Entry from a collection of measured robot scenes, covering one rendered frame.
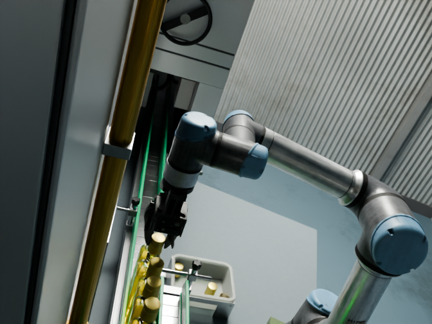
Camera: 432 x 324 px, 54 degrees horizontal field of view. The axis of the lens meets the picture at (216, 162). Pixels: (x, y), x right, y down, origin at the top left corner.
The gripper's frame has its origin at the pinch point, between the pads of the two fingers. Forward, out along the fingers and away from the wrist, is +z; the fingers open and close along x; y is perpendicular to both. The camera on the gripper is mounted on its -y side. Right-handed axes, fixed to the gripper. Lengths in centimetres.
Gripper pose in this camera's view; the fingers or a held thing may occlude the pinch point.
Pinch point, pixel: (157, 240)
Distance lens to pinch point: 105.3
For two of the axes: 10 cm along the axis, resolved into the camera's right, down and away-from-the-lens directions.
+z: -3.1, 8.1, 4.9
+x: 9.5, 2.3, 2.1
